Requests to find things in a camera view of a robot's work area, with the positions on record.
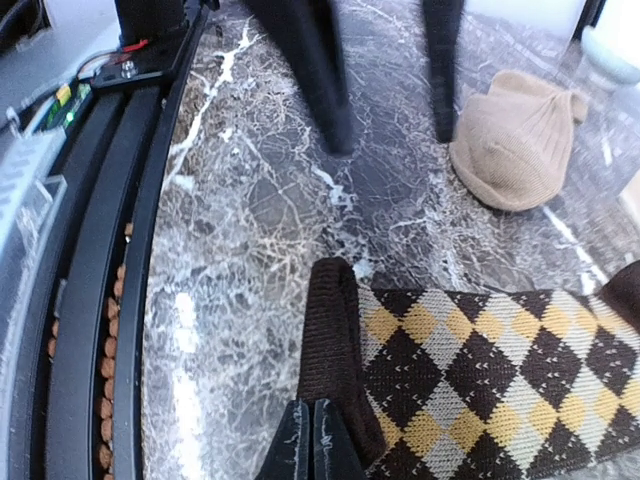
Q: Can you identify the wooden compartment tray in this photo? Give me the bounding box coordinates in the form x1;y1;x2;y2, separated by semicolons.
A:
619;171;640;225

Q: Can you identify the green circuit board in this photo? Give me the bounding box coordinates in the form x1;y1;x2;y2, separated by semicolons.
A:
38;82;91;131

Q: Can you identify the black front table rail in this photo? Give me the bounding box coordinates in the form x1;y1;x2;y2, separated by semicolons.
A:
7;1;210;479

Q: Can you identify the beige ribbed sock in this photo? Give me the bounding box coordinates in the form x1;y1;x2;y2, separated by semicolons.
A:
450;70;588;212

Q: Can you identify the brown yellow argyle sock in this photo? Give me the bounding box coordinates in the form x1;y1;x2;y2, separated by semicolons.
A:
297;258;639;479

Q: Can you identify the white slotted cable duct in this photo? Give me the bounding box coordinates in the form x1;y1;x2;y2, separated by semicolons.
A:
1;127;66;479

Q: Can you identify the teal striped ceramic bowl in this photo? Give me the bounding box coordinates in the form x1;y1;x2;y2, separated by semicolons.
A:
580;26;639;92

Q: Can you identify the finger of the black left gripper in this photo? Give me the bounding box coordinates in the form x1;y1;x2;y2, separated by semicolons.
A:
422;0;464;143
245;0;354;155

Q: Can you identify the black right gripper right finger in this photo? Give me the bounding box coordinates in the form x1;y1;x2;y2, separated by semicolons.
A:
312;399;366;480

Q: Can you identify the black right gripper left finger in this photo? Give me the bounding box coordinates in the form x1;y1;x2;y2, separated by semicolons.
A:
255;400;312;480

